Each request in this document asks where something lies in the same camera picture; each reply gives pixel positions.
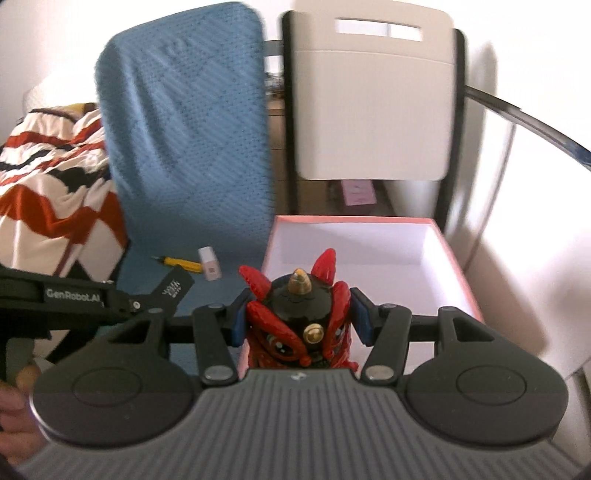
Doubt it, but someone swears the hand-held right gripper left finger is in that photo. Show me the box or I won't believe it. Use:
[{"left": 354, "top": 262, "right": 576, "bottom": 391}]
[{"left": 99, "top": 292, "right": 253, "bottom": 387}]

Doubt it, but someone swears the white quilted mattress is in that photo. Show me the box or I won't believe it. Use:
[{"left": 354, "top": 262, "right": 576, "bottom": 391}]
[{"left": 21, "top": 74, "right": 100, "bottom": 114}]

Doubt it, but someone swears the curved dark metal rail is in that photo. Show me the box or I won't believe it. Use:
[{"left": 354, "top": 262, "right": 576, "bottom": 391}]
[{"left": 464, "top": 85, "right": 591, "bottom": 164}]

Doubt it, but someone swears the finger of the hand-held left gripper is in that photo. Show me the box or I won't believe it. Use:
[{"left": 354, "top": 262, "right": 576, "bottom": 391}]
[{"left": 115, "top": 285, "right": 171, "bottom": 320}]

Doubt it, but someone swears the white chair back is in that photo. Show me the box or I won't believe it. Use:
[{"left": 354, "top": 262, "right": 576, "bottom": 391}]
[{"left": 293, "top": 0, "right": 455, "bottom": 181}]

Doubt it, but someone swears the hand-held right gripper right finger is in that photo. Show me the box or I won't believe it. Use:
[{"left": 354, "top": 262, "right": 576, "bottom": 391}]
[{"left": 348, "top": 286, "right": 498, "bottom": 385}]

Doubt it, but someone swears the small pink flat box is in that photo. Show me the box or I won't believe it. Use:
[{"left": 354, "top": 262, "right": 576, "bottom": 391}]
[{"left": 342, "top": 180, "right": 377, "bottom": 206}]

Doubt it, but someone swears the white charger with port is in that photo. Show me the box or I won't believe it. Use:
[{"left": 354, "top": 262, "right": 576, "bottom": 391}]
[{"left": 198, "top": 247, "right": 223, "bottom": 281}]

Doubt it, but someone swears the blue textured chair cover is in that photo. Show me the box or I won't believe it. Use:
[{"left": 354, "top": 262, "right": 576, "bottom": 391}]
[{"left": 95, "top": 2, "right": 273, "bottom": 324}]

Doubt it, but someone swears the red horned figurine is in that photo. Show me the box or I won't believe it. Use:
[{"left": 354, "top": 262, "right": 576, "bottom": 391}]
[{"left": 238, "top": 248, "right": 361, "bottom": 370}]

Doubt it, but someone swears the pink cardboard box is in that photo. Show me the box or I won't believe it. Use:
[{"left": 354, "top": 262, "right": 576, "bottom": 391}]
[{"left": 238, "top": 215, "right": 485, "bottom": 370}]

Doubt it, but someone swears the person's left hand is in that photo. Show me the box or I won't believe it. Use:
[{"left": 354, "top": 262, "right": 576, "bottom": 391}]
[{"left": 0, "top": 362, "right": 48, "bottom": 464}]

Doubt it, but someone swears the striped red white black blanket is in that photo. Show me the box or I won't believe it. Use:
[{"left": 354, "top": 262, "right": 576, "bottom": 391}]
[{"left": 0, "top": 102, "right": 132, "bottom": 278}]

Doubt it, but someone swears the yellow handled screwdriver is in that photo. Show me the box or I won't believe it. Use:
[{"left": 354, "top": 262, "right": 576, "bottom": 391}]
[{"left": 151, "top": 255, "right": 204, "bottom": 273}]

